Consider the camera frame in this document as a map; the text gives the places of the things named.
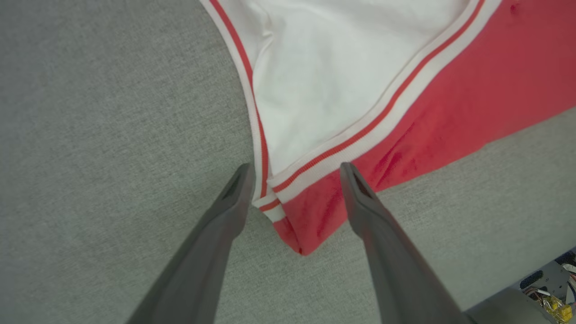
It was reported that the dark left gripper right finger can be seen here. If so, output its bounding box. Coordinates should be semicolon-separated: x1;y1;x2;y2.
339;162;474;324

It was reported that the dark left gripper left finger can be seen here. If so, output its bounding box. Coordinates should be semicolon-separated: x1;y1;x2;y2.
126;163;257;324

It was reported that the red and white shirt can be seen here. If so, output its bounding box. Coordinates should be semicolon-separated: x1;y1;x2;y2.
200;0;576;257

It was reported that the grey fabric sofa cushion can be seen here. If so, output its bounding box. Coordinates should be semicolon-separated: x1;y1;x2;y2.
0;0;576;324

